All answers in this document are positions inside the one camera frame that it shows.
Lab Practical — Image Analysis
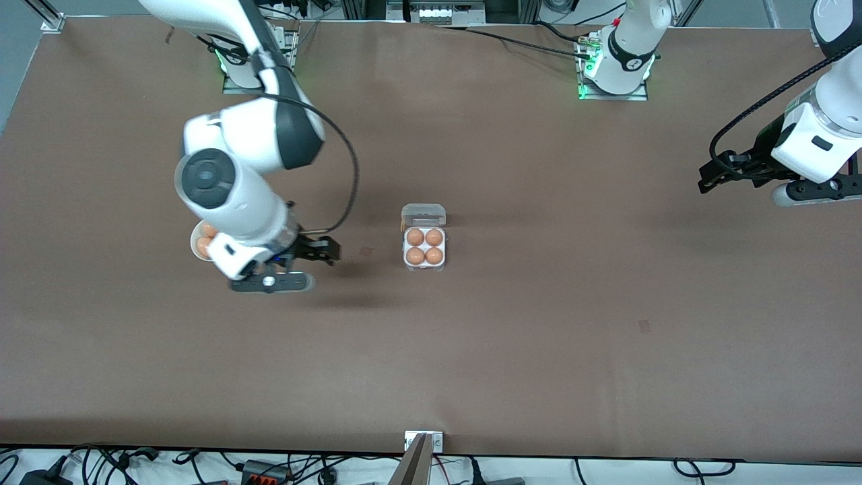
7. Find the clear plastic egg box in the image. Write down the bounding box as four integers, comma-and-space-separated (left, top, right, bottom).
401, 203, 447, 273

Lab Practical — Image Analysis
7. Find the black orange connector box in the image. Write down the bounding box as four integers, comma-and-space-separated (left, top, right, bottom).
241, 460, 294, 485

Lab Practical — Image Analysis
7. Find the white round bowl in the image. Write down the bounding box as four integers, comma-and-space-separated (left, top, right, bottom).
190, 218, 220, 261

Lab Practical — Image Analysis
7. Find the white power strip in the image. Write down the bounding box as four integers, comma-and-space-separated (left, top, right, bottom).
409, 0, 487, 26

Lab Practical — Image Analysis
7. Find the black power adapter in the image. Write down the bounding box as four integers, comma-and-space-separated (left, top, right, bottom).
19, 468, 73, 485

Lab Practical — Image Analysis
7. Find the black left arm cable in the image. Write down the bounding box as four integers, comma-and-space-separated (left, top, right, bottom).
710, 57, 862, 177

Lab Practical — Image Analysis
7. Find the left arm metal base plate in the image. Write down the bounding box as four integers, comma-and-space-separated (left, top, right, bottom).
577, 34, 649, 102

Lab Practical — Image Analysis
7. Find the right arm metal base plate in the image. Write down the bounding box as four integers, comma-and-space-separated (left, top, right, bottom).
222, 27, 298, 95

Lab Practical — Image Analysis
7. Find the grey camera stand pole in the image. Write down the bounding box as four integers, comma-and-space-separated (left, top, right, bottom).
387, 433, 432, 485

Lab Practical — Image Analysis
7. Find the black aluminium frame post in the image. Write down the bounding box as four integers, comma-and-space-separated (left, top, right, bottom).
341, 0, 388, 21
486, 0, 539, 25

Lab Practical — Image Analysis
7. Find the black cable on table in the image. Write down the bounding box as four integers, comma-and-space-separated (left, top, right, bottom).
438, 22, 595, 60

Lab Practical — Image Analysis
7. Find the black cable with plugs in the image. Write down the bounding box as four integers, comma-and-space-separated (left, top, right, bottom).
67, 443, 162, 472

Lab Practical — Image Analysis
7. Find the black looped cable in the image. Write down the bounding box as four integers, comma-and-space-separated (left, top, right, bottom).
672, 457, 737, 479

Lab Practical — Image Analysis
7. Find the aluminium corner post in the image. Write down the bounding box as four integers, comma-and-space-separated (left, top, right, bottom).
26, 0, 66, 34

